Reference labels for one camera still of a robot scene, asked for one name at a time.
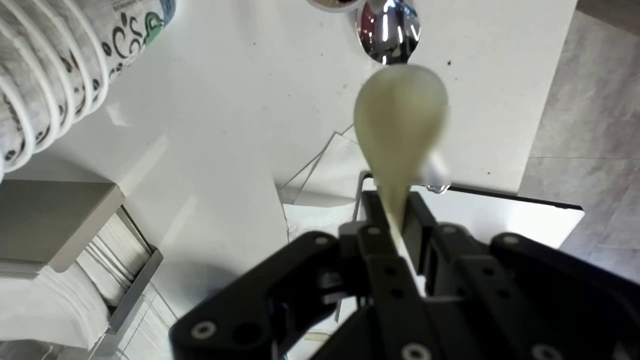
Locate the white plastic spoon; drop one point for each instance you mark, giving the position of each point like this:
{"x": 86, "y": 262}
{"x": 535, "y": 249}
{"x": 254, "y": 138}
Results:
{"x": 400, "y": 120}

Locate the metal spoon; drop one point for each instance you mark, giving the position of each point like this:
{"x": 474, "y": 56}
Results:
{"x": 391, "y": 31}

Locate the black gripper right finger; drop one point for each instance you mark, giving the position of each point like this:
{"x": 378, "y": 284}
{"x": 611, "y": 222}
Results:
{"x": 532, "y": 300}

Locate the stack of printed paper cups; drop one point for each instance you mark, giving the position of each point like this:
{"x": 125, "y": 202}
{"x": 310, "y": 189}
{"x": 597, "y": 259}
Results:
{"x": 53, "y": 61}

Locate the small white napkin box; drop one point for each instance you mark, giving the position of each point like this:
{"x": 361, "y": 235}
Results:
{"x": 60, "y": 226}

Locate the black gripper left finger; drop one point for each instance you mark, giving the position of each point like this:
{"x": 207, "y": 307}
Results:
{"x": 300, "y": 300}

